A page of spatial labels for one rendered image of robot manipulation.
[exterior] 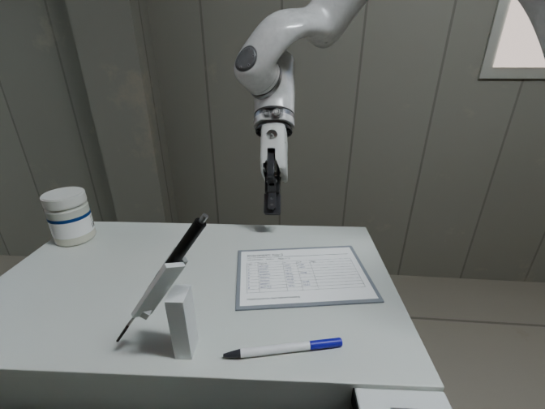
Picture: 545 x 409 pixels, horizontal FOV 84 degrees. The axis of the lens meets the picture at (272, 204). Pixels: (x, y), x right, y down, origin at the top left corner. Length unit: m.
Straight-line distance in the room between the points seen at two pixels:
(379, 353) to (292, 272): 0.18
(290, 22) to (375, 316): 0.49
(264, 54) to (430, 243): 1.79
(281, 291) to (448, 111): 1.58
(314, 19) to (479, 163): 1.57
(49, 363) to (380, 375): 0.37
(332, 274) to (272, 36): 0.41
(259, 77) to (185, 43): 1.25
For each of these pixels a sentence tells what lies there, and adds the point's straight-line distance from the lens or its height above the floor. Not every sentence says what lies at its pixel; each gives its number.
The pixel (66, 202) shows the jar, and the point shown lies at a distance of 0.64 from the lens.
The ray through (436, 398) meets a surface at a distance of 0.40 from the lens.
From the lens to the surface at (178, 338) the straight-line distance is 0.38.
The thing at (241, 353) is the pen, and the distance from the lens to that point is 0.38.
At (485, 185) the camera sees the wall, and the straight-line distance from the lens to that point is 2.12.
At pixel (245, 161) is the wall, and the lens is 1.81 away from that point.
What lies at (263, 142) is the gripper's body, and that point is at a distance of 0.58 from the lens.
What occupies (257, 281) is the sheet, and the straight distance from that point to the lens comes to 0.48.
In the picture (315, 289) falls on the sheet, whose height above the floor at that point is 0.97.
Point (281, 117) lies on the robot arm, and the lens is 0.61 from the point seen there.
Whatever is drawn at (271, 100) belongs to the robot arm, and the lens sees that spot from 0.62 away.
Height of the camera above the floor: 1.27
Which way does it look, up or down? 24 degrees down
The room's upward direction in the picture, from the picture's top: straight up
